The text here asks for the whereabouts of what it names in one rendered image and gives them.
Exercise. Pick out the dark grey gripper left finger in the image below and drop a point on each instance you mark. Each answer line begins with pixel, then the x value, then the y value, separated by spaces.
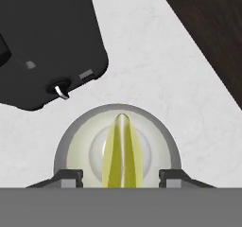
pixel 67 177

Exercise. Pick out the yellow lemon wedge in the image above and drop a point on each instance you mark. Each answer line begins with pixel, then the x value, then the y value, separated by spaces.
pixel 123 161

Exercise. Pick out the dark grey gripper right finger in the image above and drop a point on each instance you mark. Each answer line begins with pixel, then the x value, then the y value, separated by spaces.
pixel 173 177

